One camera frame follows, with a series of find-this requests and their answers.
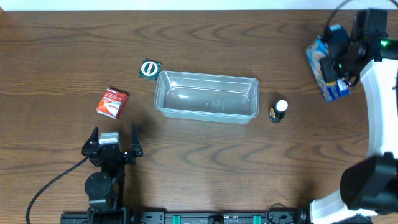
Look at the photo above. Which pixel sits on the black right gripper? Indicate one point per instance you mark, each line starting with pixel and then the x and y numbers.
pixel 329 66

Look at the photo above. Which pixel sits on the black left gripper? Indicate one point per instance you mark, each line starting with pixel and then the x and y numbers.
pixel 111 152

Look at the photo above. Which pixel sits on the blue medicine box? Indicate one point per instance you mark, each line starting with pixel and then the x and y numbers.
pixel 331 91

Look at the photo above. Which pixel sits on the small dark bottle white cap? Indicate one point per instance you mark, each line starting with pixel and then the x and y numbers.
pixel 277 111

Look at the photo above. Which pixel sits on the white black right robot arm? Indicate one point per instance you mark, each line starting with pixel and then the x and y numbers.
pixel 369 187

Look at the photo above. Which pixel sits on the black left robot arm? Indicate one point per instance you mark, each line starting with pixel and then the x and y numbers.
pixel 105 188

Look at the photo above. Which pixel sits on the clear plastic container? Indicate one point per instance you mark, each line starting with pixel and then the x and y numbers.
pixel 207 97

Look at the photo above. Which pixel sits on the red Panadol box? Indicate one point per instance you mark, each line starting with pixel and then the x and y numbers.
pixel 112 103

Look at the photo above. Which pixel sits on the green square box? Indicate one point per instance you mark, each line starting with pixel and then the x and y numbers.
pixel 150 69

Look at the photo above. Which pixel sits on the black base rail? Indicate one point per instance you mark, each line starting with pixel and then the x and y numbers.
pixel 273 216

